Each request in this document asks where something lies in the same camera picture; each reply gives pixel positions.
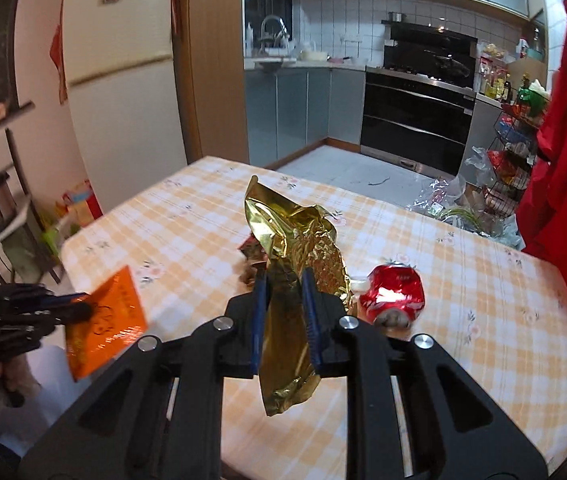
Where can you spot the chrome kitchen faucet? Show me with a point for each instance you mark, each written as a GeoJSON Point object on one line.
{"type": "Point", "coordinates": [274, 37]}

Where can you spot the gold foil snack bag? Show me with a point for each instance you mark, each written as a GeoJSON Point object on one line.
{"type": "Point", "coordinates": [293, 238]}

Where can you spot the orange snack packet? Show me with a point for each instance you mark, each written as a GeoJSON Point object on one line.
{"type": "Point", "coordinates": [117, 321]}

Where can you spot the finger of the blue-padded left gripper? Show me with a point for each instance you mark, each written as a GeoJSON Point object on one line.
{"type": "Point", "coordinates": [50, 302]}
{"type": "Point", "coordinates": [64, 316]}

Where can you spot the black wire storage rack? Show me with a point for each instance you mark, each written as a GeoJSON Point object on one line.
{"type": "Point", "coordinates": [510, 159]}

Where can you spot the cream refrigerator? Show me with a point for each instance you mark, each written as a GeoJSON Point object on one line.
{"type": "Point", "coordinates": [118, 60]}

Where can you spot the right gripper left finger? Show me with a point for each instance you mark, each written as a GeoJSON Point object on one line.
{"type": "Point", "coordinates": [248, 312]}

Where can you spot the crushed red cola can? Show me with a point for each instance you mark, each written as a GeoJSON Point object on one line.
{"type": "Point", "coordinates": [394, 297]}

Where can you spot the grey kitchen cabinets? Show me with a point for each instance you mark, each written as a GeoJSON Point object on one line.
{"type": "Point", "coordinates": [294, 108]}

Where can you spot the brown red paper bag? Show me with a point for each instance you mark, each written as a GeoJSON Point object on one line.
{"type": "Point", "coordinates": [255, 258]}

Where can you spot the black built-in oven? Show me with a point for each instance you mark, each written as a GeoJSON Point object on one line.
{"type": "Point", "coordinates": [416, 122]}

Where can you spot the wooden door frame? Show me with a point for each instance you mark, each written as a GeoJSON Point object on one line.
{"type": "Point", "coordinates": [209, 71]}

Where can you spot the black range hood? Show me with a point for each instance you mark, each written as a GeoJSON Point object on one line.
{"type": "Point", "coordinates": [437, 53]}

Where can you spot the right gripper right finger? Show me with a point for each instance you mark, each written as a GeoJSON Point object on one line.
{"type": "Point", "coordinates": [322, 313]}

